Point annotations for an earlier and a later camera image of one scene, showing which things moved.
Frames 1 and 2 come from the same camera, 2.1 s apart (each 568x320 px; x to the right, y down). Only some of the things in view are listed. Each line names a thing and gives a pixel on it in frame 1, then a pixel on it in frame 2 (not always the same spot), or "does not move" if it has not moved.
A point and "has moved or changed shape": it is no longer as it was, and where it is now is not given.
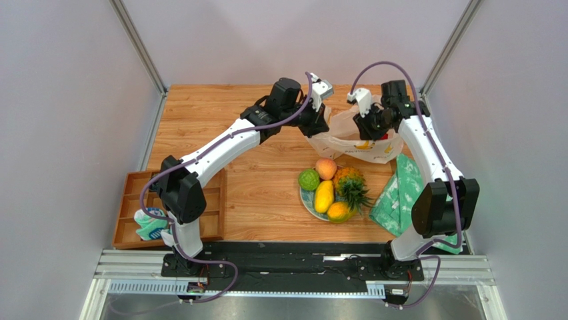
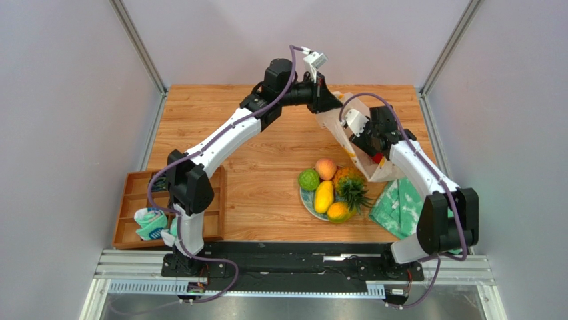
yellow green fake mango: x=339 y=212 does not move
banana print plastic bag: x=342 y=139 has moved or changed shape
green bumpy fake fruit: x=309 y=179 does not move
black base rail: x=290 y=267 does not move
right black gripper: x=366 y=129 -> x=367 y=141
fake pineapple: x=351 y=185 does not move
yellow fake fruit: x=324 y=196 does not move
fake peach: x=327 y=168 does not move
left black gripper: x=317 y=124 -> x=321 y=100
